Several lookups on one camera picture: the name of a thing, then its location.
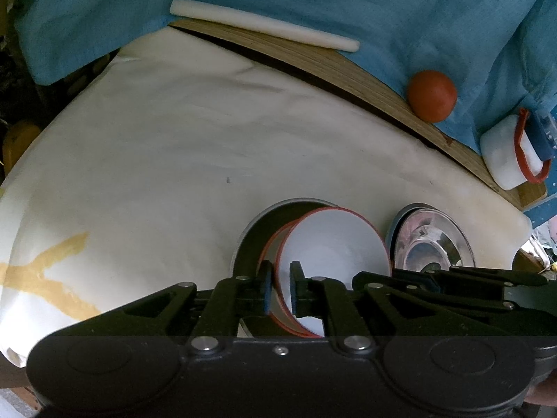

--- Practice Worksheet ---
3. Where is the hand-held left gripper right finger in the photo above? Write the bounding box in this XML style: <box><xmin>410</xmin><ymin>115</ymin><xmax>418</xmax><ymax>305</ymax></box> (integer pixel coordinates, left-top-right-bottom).
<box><xmin>289</xmin><ymin>261</ymin><xmax>512</xmax><ymax>341</ymax></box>

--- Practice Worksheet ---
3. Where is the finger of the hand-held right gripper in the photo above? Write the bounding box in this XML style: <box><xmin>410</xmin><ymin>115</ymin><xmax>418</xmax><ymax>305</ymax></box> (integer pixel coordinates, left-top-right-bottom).
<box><xmin>352</xmin><ymin>271</ymin><xmax>523</xmax><ymax>314</ymax></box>
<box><xmin>392</xmin><ymin>265</ymin><xmax>557</xmax><ymax>290</ymax></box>

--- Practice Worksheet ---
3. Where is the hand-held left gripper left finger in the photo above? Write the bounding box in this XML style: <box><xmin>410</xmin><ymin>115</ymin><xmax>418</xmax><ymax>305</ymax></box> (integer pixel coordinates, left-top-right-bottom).
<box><xmin>78</xmin><ymin>263</ymin><xmax>276</xmax><ymax>341</ymax></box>

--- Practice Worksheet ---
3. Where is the shiny metal bowl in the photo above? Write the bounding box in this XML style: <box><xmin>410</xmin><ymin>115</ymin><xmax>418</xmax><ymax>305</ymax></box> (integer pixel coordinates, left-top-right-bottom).
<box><xmin>385</xmin><ymin>204</ymin><xmax>476</xmax><ymax>276</ymax></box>

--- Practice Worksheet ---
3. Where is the white bowl with red rim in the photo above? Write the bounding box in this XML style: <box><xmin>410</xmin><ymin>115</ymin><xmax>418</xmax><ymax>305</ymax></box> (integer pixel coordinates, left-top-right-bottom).
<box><xmin>258</xmin><ymin>208</ymin><xmax>391</xmax><ymax>339</ymax></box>

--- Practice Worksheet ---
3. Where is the white container with red band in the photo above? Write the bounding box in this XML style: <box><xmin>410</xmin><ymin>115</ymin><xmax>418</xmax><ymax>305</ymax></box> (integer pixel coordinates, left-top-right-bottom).
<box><xmin>480</xmin><ymin>108</ymin><xmax>550</xmax><ymax>191</ymax></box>

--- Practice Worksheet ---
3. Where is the blue plastic object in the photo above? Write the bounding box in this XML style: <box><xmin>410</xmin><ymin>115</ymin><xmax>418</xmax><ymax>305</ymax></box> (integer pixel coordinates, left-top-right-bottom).
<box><xmin>527</xmin><ymin>111</ymin><xmax>557</xmax><ymax>162</ymax></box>

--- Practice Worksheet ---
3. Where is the white cloth with yellow pattern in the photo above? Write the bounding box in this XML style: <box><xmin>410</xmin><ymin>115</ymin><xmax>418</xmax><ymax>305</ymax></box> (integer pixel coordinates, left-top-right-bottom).
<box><xmin>0</xmin><ymin>30</ymin><xmax>532</xmax><ymax>369</ymax></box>

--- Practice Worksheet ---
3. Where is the orange ball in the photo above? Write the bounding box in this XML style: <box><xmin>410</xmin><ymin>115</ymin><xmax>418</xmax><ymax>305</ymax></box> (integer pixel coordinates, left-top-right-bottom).
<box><xmin>407</xmin><ymin>70</ymin><xmax>458</xmax><ymax>123</ymax></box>

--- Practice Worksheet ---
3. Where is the wooden board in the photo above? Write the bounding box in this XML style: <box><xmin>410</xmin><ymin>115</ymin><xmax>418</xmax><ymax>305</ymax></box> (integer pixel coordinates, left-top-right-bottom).
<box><xmin>167</xmin><ymin>18</ymin><xmax>548</xmax><ymax>210</ymax></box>

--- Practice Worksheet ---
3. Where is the yellow object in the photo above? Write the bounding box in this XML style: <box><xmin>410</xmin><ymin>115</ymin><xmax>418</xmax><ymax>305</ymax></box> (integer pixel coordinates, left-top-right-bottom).
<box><xmin>2</xmin><ymin>122</ymin><xmax>42</xmax><ymax>177</ymax></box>

